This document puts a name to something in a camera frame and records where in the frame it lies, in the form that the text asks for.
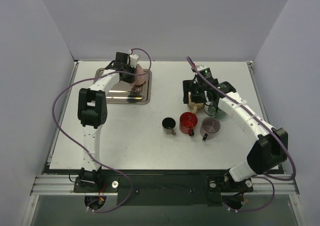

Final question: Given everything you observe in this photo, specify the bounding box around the beige mug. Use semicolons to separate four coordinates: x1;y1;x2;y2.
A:
187;92;204;114

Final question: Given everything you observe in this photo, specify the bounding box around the pink mug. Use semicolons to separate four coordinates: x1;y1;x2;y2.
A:
131;64;147;91

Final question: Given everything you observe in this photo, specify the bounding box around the red mug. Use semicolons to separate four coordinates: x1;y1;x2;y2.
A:
179;112;198;137

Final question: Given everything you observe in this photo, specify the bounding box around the green mug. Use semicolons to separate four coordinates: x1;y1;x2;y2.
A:
213;108;228;121

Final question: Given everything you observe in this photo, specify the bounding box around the lilac mug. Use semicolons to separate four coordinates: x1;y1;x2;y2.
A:
200;117;221;141

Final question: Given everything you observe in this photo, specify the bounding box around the brown patterned mug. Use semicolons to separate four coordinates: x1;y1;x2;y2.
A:
162;117;176;136

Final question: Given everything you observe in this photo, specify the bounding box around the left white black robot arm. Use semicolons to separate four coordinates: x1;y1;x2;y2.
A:
77;52;140;192

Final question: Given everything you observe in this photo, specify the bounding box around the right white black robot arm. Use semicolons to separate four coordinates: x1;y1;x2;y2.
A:
182;67;288;191

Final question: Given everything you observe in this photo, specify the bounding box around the steel tray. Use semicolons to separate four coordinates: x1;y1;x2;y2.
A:
106;71;152;105

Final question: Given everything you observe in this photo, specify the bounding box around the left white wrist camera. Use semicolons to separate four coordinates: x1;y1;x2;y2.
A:
128;49;140;68

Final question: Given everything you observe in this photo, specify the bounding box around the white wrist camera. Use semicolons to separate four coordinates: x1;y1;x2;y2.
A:
192;65;206;72
128;49;140;68

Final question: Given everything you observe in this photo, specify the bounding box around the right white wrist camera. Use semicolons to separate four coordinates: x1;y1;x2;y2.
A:
192;65;206;72

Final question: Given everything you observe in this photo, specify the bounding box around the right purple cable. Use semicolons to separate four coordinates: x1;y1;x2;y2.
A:
186;56;298;213

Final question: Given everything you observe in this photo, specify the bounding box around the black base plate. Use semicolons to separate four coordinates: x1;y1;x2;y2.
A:
73;170;253;210

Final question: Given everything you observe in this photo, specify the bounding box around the aluminium rail frame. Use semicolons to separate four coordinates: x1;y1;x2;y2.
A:
30;174;300;196

